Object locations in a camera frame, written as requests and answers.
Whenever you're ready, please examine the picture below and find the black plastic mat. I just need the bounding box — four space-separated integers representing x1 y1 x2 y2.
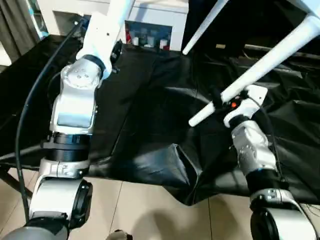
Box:
0 34 320 207

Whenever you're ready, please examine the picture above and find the white plastic table leg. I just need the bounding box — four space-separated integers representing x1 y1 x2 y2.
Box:
181 0 231 56
188 15 320 128
106 0 137 27

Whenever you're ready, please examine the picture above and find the dark rounded robot body part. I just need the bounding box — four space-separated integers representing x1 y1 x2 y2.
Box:
107 230 133 240

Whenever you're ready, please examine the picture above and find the black metal table frame leg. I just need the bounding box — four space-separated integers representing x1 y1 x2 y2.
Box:
0 159 32 197

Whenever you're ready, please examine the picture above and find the grey curtain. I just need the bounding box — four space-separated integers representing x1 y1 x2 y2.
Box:
0 0 42 63

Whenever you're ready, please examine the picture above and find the white cabinet with glass doors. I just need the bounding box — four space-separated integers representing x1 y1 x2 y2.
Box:
37 0 190 52

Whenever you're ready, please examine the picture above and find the black cabinet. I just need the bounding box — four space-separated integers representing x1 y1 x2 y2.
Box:
181 0 320 53

